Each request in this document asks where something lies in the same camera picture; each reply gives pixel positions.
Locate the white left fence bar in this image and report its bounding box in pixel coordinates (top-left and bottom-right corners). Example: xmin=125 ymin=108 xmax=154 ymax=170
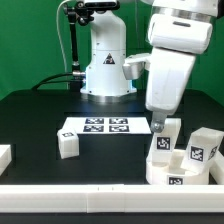
xmin=0 ymin=145 xmax=12 ymax=176

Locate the white fence bar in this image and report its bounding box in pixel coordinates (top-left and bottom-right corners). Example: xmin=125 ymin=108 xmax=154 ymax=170
xmin=0 ymin=145 xmax=12 ymax=176
xmin=0 ymin=185 xmax=224 ymax=213
xmin=210 ymin=152 xmax=224 ymax=185

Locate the white right fence bar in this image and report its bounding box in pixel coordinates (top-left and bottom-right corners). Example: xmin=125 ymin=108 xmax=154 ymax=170
xmin=210 ymin=152 xmax=224 ymax=185

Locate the white front fence bar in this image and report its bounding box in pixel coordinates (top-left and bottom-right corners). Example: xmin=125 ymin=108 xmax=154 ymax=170
xmin=0 ymin=185 xmax=224 ymax=213

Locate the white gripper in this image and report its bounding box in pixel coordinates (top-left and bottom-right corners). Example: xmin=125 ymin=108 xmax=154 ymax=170
xmin=146 ymin=14 xmax=213 ymax=133

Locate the black cable bundle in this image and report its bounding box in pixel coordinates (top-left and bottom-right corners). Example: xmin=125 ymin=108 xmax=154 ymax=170
xmin=31 ymin=73 xmax=86 ymax=91

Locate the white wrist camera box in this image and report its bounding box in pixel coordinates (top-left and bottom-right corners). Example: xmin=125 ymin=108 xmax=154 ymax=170
xmin=122 ymin=53 xmax=151 ymax=80

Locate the white marker sheet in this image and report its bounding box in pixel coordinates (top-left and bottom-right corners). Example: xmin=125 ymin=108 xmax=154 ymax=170
xmin=62 ymin=117 xmax=151 ymax=134

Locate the white round stool seat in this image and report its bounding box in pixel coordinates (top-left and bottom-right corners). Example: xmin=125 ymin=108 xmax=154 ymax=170
xmin=146 ymin=149 xmax=209 ymax=185

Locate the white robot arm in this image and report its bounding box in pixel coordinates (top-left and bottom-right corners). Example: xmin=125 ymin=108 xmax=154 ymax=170
xmin=83 ymin=0 xmax=220 ymax=132

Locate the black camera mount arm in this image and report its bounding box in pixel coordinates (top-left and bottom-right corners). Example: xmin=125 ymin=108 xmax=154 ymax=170
xmin=64 ymin=1 xmax=93 ymax=80

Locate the white cable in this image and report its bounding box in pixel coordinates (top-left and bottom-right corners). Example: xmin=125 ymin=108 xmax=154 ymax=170
xmin=55 ymin=0 xmax=73 ymax=73

